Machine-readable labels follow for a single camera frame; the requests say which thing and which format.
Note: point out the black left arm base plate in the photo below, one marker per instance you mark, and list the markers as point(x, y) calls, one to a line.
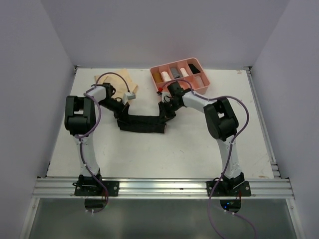
point(88, 186)

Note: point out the black underwear orange trim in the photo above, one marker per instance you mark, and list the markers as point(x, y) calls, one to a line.
point(146, 124)

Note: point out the black rolled underwear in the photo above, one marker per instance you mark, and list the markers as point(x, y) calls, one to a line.
point(195, 68)

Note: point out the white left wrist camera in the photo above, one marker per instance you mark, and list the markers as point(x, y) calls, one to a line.
point(128, 96)

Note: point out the beige underwear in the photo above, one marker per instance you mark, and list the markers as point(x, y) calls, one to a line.
point(118, 83)

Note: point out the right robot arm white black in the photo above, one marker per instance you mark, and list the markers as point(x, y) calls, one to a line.
point(221, 121)

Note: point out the brown rolled underwear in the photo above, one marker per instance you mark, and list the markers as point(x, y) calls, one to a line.
point(157, 77)

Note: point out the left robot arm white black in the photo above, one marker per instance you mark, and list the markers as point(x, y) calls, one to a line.
point(82, 116)

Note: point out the pink underwear cream waistband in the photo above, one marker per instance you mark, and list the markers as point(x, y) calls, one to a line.
point(199, 81)

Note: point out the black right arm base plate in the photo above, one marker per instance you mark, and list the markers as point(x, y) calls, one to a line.
point(224, 188)

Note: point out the grey rolled underwear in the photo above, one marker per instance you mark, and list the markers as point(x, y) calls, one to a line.
point(175, 73)

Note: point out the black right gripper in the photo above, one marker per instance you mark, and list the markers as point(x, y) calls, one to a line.
point(163, 111)

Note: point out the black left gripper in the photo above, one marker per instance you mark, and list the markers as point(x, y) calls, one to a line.
point(122, 109)

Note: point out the aluminium table frame rail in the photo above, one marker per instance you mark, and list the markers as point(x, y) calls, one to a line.
point(174, 165)

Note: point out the pink divided organizer tray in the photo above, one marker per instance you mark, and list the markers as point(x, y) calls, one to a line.
point(189, 73)

